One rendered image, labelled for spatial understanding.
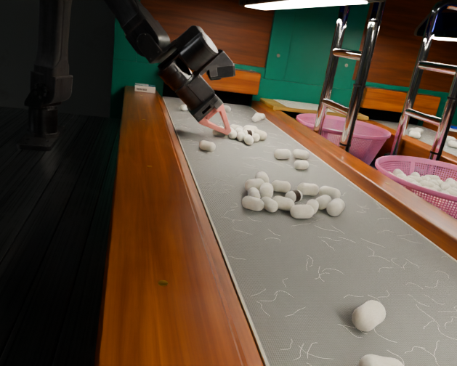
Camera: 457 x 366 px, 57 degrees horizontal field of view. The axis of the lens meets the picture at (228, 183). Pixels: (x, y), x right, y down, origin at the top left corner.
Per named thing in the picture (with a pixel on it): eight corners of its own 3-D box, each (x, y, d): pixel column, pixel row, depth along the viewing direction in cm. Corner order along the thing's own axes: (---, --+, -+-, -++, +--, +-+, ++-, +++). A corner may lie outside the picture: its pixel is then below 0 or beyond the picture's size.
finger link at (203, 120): (235, 118, 101) (209, 88, 97) (243, 125, 94) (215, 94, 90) (213, 137, 101) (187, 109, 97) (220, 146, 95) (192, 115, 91)
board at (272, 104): (272, 110, 130) (273, 106, 130) (259, 101, 144) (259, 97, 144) (367, 120, 138) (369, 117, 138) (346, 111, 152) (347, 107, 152)
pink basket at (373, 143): (365, 177, 107) (374, 141, 104) (273, 149, 120) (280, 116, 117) (393, 161, 128) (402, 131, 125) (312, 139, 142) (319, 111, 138)
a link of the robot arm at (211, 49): (222, 53, 90) (188, 6, 89) (213, 53, 82) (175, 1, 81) (182, 86, 94) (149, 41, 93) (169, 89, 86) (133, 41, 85)
